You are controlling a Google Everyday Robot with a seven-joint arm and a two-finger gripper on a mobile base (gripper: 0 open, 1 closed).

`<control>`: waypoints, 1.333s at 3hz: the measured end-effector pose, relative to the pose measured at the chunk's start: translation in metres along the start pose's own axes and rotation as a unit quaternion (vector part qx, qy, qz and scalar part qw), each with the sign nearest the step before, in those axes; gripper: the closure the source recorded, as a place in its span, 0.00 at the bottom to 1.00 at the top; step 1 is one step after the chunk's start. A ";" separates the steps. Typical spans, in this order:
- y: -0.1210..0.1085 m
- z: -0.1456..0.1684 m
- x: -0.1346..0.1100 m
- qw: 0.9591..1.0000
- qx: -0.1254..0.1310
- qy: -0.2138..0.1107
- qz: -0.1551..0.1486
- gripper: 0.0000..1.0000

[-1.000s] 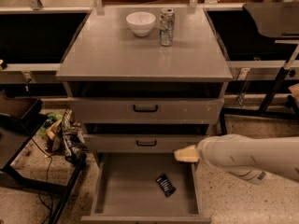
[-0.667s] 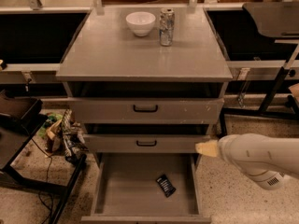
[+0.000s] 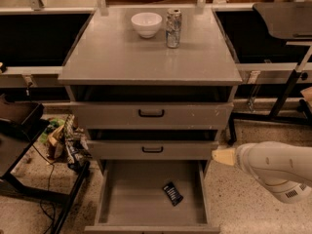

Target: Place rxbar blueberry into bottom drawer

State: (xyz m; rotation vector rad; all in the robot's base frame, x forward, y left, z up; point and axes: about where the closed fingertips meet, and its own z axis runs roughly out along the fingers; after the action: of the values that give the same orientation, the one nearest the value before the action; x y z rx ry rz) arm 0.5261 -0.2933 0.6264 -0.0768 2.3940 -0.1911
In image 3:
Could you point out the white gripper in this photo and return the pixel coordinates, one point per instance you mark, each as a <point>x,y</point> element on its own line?
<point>241,158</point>

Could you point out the dark blue rxbar wrapper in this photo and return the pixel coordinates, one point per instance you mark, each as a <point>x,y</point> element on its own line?
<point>172,193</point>

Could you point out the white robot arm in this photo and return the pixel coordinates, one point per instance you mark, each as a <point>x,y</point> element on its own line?
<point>282,169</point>

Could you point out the grey drawer cabinet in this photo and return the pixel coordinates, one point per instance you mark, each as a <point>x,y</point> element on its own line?
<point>111,62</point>

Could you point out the grey bottom drawer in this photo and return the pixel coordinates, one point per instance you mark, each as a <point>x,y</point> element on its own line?
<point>132,200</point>

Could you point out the grey drawer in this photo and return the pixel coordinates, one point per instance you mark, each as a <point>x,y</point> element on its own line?
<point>152,144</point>
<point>132,200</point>
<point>123,115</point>

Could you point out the grey middle drawer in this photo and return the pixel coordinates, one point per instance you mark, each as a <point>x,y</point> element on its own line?
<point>152,144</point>

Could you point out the grey top drawer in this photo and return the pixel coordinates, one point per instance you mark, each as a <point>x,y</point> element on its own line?
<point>123,115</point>

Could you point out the white ceramic bowl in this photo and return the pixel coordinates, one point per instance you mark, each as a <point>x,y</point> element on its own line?
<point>146,24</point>

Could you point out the pile of snack bags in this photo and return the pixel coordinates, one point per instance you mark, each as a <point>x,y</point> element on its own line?
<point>65,137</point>

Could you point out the black tray table left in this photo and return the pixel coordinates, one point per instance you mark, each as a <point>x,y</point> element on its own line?
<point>21,125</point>

